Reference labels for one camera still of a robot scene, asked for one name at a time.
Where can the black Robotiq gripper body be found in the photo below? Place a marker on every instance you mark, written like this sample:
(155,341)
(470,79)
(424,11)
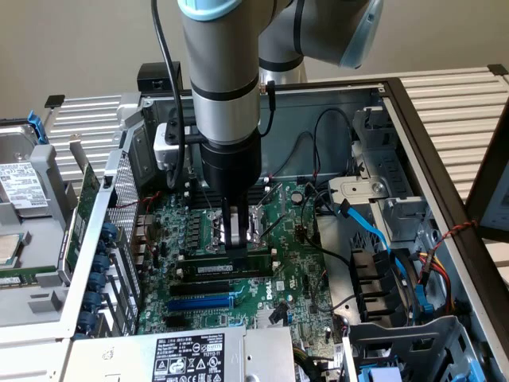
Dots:
(230,167)

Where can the green RAM stick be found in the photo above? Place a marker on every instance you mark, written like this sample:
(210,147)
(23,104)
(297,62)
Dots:
(210,269)
(24,274)

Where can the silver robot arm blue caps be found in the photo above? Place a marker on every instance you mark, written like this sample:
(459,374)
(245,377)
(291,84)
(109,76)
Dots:
(222,59)

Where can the black RAM slot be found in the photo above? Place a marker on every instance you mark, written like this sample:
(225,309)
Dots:
(257,190)
(257,185)
(257,200)
(257,195)

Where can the metal CPU socket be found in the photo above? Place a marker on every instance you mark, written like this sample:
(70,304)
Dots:
(254,228)

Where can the thin metal locking lever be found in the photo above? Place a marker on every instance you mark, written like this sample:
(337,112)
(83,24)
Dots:
(208,200)
(273,228)

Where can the long black expansion slot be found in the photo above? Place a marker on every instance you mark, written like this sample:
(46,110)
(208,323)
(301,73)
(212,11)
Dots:
(199,288)

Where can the green Dell motherboard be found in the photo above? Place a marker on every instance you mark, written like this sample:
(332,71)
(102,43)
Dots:
(294,254)

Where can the blue expansion slot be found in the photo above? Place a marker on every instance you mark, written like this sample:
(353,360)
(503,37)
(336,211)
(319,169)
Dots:
(199,304)

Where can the silver chipset heatsink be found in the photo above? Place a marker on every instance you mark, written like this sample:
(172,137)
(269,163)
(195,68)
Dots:
(262,318)

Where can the round coin battery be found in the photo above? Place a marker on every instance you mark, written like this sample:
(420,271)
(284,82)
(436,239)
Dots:
(295,196)

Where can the short black expansion slot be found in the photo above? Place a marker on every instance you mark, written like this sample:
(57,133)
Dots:
(177,322)

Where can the open grey PC case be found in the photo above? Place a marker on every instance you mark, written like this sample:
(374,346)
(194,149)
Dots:
(334,151)

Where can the black adapter box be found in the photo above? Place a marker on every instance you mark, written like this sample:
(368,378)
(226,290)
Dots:
(151,77)

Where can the blue slot retention clip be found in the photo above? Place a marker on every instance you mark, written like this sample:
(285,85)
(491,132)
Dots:
(102,262)
(92,300)
(97,281)
(86,321)
(110,232)

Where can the black plastic fan shroud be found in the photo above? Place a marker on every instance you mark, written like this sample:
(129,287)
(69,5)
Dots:
(374,274)

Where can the green graphics card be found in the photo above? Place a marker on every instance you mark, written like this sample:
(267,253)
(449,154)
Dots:
(85,199)

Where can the grey power supply with label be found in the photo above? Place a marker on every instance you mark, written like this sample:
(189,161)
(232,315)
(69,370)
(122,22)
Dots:
(119,358)

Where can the grey metal drive cage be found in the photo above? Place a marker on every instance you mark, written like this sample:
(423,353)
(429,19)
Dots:
(397,342)

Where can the black table end cap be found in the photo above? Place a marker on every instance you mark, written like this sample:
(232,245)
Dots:
(55,101)
(499,69)

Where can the blue plastic latch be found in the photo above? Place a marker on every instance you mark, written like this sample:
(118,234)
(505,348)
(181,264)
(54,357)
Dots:
(424,302)

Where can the grey parts rack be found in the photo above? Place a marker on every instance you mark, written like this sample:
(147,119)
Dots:
(40,246)

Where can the silver hard disk white label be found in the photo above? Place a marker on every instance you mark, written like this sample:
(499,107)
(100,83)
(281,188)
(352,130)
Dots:
(20,179)

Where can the silver CPU chip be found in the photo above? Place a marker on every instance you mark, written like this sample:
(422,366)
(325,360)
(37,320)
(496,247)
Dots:
(8,250)

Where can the dark framed monitor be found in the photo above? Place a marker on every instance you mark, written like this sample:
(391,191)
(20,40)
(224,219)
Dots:
(497,207)

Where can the metal socket cover frame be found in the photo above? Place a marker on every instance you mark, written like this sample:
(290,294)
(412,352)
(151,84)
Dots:
(259,207)

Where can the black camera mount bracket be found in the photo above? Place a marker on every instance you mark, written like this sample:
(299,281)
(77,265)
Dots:
(191,137)

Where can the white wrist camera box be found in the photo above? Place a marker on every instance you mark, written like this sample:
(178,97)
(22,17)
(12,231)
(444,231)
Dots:
(163,147)

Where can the silver disk bay bracket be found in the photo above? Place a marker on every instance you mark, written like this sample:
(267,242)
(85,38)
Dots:
(358,189)

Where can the blue disk carrier bracket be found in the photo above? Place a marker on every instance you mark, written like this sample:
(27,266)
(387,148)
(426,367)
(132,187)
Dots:
(36,127)

